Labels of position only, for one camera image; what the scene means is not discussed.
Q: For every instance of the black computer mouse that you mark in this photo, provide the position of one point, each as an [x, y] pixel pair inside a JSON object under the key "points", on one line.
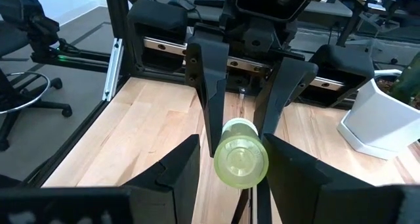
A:
{"points": [[182, 3]]}

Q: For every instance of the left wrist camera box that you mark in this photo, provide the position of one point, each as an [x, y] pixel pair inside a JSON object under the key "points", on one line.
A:
{"points": [[279, 7]]}

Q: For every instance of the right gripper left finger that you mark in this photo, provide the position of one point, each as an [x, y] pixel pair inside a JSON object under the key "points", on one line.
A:
{"points": [[147, 204]]}

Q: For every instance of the silver metal bracket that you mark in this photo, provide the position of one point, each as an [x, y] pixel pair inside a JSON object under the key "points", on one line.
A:
{"points": [[113, 69]]}

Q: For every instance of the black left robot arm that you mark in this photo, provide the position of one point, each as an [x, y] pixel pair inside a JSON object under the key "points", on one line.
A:
{"points": [[46, 33]]}

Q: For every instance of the small yellow-green medicine bottle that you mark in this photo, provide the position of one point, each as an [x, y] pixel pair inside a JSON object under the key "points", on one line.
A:
{"points": [[241, 161]]}

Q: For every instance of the grey office chair base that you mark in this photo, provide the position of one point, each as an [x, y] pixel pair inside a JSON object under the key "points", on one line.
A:
{"points": [[374, 36]]}

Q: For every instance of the green cactus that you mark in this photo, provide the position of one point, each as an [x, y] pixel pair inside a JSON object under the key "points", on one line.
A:
{"points": [[410, 82]]}

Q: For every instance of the white hexagonal planter pot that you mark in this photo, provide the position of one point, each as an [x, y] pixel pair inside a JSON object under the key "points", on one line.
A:
{"points": [[377, 119]]}

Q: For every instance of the grey desk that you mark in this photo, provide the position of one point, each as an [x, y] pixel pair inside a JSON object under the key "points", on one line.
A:
{"points": [[328, 8]]}

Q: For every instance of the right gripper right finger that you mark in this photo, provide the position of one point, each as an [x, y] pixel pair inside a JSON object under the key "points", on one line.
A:
{"points": [[328, 201]]}

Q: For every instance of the black office chair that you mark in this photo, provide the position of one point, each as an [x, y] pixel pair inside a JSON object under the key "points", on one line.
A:
{"points": [[19, 96]]}

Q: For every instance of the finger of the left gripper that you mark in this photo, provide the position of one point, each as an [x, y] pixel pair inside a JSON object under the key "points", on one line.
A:
{"points": [[213, 86], [282, 86]]}

